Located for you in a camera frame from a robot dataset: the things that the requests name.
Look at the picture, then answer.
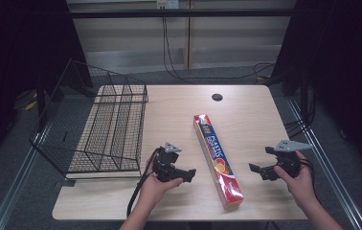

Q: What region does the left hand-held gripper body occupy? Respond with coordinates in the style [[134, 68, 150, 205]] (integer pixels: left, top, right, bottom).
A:
[[152, 142, 183, 183]]

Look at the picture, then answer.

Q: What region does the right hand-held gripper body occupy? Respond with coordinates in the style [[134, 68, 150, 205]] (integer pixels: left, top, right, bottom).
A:
[[264, 139, 313, 179]]

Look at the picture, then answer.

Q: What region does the long red blue wrap box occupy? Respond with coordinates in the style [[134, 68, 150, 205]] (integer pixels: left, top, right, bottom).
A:
[[192, 112, 245, 212]]

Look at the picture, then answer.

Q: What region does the black wire basket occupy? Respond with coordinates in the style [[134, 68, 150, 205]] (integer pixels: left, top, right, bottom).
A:
[[29, 58, 149, 181]]

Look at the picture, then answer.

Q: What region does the person's left hand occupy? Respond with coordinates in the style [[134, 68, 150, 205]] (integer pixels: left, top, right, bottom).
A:
[[139, 153, 185, 209]]

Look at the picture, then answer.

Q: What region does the person's right hand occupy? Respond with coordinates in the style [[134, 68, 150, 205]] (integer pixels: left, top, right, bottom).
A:
[[273, 150, 317, 211]]

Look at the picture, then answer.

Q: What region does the dark curtain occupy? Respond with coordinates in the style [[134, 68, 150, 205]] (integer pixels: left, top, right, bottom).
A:
[[0, 0, 93, 173], [266, 0, 362, 180]]

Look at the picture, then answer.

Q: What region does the yellow floor object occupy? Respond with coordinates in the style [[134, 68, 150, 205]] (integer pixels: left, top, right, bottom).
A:
[[15, 89, 39, 111]]

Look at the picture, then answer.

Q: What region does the black horizontal bar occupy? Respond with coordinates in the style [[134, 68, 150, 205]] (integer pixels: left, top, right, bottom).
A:
[[69, 8, 298, 19]]

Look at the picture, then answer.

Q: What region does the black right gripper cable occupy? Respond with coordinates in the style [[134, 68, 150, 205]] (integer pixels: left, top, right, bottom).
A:
[[299, 158, 322, 205]]

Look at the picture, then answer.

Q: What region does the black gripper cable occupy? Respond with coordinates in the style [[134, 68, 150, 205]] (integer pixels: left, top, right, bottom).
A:
[[299, 158, 322, 205], [125, 147, 164, 218]]

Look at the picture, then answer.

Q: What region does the black cable bundle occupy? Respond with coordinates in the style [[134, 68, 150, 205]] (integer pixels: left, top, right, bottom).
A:
[[283, 92, 317, 139]]

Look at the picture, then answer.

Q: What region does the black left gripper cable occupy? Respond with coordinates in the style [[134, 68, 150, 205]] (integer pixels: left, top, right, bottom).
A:
[[125, 147, 164, 218]]

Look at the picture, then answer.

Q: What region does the metal floor rail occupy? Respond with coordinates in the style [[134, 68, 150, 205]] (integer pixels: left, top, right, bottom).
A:
[[284, 95, 362, 230], [0, 126, 54, 230]]

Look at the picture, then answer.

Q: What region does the black floor cable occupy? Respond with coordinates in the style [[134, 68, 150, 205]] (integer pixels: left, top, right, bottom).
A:
[[161, 14, 277, 81]]

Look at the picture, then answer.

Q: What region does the white wall power outlet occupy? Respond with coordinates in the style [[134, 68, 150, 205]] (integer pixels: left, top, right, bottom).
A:
[[155, 0, 180, 10]]

